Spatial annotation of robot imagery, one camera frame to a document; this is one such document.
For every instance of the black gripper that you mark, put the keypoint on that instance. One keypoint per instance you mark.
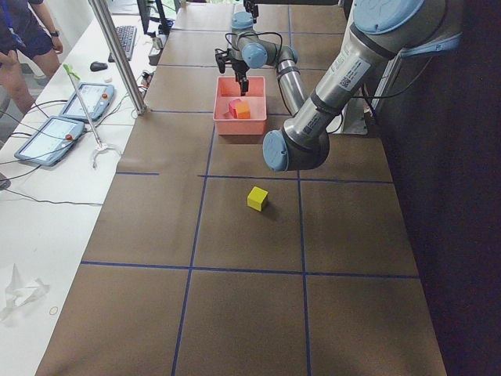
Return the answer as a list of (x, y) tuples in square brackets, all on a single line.
[(252, 9), (239, 66)]

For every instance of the orange foam cube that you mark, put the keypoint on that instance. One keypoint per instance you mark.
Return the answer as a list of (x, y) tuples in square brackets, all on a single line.
[(245, 111)]

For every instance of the red foam cube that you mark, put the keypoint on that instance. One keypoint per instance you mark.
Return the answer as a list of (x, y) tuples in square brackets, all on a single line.
[(234, 107)]

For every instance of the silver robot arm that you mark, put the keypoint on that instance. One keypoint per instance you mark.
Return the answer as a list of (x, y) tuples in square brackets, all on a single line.
[(377, 32)]

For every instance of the pink plastic bin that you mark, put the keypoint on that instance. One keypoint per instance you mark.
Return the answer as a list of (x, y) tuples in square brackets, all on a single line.
[(227, 89)]

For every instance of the yellow-green foam cube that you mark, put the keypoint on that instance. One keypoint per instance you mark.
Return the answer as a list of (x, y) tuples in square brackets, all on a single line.
[(257, 199)]

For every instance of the black keyboard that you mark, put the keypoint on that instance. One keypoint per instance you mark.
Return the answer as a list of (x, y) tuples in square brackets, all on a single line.
[(126, 36)]

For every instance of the upper teach pendant tablet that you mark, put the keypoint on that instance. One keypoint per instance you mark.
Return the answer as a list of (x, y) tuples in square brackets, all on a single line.
[(97, 97)]

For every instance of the teach pendant tablet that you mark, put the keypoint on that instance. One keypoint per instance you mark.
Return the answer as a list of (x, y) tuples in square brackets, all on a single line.
[(49, 144), (97, 97)]

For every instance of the black computer mouse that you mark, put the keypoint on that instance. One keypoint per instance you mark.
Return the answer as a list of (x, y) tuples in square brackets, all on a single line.
[(98, 66)]

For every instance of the grabber stick tool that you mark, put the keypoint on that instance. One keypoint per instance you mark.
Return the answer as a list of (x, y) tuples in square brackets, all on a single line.
[(101, 146)]

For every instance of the lower teach pendant tablet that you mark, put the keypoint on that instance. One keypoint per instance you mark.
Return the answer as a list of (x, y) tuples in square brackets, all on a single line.
[(49, 144)]

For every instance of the person in dark shorts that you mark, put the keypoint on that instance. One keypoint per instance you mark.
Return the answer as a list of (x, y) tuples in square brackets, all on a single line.
[(27, 27)]

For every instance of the crumpled white paper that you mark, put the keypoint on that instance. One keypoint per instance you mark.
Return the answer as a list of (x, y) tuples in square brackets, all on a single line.
[(17, 292)]

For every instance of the aluminium frame post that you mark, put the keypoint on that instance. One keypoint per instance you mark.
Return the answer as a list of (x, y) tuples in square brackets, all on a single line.
[(108, 28)]

